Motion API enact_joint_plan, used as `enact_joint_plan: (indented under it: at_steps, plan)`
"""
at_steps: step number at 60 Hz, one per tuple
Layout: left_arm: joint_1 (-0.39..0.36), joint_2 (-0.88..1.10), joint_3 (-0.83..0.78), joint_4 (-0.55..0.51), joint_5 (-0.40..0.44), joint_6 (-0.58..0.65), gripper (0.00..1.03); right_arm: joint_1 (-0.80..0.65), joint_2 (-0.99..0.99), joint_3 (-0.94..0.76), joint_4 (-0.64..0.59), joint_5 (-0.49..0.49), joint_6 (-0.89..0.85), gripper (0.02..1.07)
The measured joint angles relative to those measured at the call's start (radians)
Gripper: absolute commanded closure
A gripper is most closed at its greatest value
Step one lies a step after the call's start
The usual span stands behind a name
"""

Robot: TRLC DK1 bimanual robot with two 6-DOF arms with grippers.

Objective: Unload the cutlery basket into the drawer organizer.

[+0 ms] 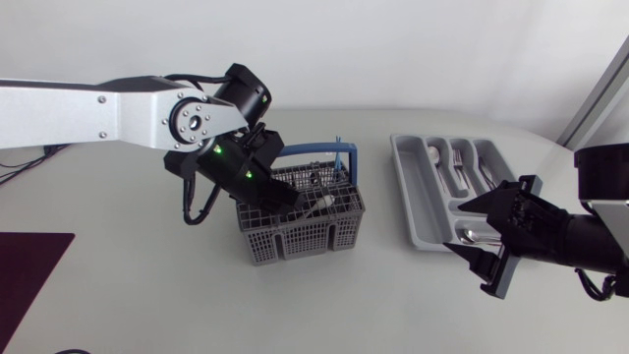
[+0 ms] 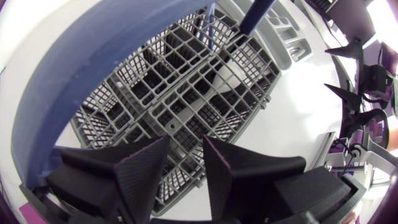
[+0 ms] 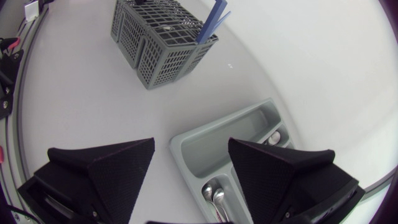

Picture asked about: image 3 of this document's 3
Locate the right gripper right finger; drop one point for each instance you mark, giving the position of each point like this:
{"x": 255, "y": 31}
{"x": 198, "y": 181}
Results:
{"x": 264, "y": 183}

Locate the steel spoon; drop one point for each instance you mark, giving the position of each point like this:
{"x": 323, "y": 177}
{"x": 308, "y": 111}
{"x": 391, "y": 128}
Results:
{"x": 274, "y": 138}
{"x": 220, "y": 200}
{"x": 207, "y": 194}

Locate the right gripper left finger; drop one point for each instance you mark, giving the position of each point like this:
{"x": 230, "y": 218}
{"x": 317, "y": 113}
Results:
{"x": 118, "y": 180}

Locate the grey cutlery basket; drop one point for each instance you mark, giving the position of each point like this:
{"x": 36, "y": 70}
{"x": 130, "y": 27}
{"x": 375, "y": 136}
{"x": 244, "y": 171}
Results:
{"x": 161, "y": 40}

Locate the grey cutlery tray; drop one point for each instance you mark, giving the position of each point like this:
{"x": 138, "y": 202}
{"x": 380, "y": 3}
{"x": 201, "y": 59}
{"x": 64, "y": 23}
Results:
{"x": 211, "y": 149}

